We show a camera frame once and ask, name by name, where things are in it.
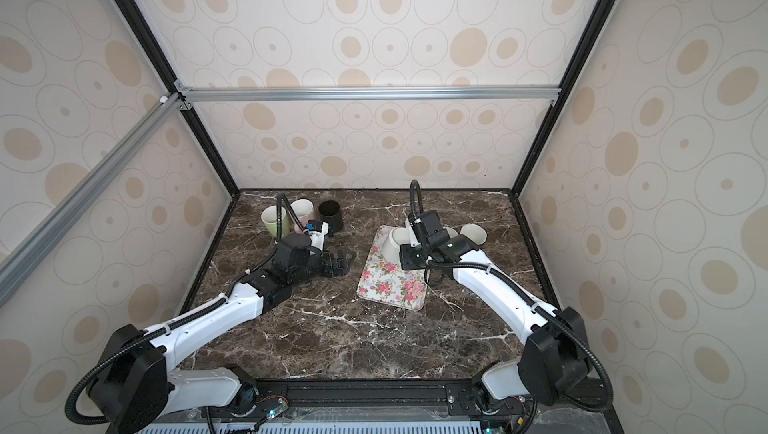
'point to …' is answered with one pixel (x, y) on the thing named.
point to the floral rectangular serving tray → (383, 280)
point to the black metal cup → (330, 211)
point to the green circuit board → (277, 411)
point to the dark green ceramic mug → (475, 233)
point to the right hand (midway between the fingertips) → (405, 256)
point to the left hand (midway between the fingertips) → (351, 251)
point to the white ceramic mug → (388, 240)
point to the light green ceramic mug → (269, 218)
